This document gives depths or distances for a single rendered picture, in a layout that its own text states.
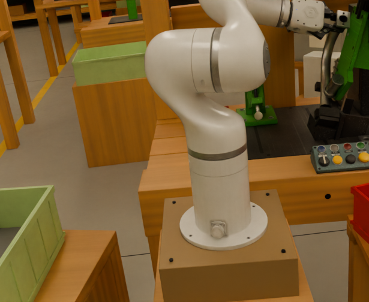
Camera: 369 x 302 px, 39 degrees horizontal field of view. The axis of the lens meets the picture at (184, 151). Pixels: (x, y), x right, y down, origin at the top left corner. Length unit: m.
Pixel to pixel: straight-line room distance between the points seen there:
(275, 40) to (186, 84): 0.99
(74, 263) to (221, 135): 0.59
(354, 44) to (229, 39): 0.70
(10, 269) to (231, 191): 0.50
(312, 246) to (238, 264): 1.71
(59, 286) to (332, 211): 0.74
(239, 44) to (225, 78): 0.06
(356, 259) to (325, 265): 1.14
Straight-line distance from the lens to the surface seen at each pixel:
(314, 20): 1.61
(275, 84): 1.94
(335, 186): 1.44
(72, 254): 1.41
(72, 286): 1.30
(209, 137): 0.96
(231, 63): 0.91
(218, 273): 1.03
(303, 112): 1.86
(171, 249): 1.07
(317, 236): 2.79
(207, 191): 1.02
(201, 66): 0.92
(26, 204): 1.45
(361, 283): 1.51
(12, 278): 1.19
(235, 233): 1.08
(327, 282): 2.49
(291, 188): 1.42
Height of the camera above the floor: 1.55
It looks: 24 degrees down
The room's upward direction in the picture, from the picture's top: 7 degrees counter-clockwise
